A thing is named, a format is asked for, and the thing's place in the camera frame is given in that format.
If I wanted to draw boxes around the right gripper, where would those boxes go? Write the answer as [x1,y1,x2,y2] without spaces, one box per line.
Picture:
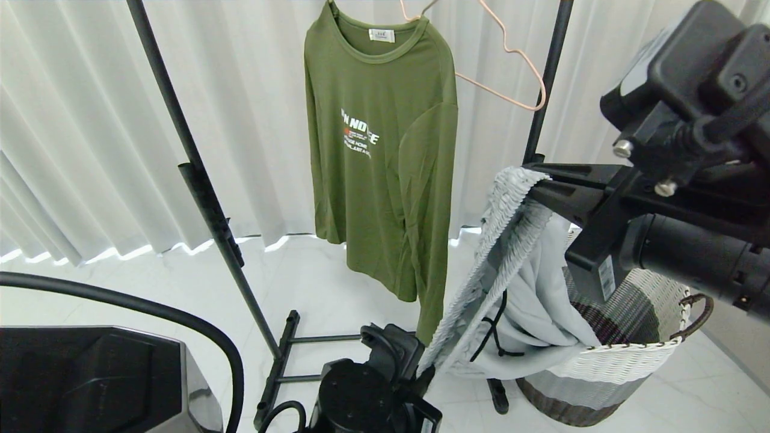
[531,163,770,304]

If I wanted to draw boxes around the pale grey shorts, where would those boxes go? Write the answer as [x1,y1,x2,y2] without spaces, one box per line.
[417,167,602,381]

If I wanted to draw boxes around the green long-sleeved shirt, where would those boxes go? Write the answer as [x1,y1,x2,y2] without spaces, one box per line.
[304,0,459,346]

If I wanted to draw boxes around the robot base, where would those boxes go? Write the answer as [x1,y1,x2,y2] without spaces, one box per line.
[0,327,224,433]

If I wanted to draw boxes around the pink clothes hanger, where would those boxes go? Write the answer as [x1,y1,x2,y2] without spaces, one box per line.
[399,0,547,112]

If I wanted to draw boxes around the white laundry basket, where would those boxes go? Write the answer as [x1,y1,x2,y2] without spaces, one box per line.
[516,226,715,428]

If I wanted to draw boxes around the black clothes rack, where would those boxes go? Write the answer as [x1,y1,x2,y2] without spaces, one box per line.
[125,0,575,431]

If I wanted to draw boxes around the white curtain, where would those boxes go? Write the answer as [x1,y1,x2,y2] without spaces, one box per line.
[0,0,770,268]

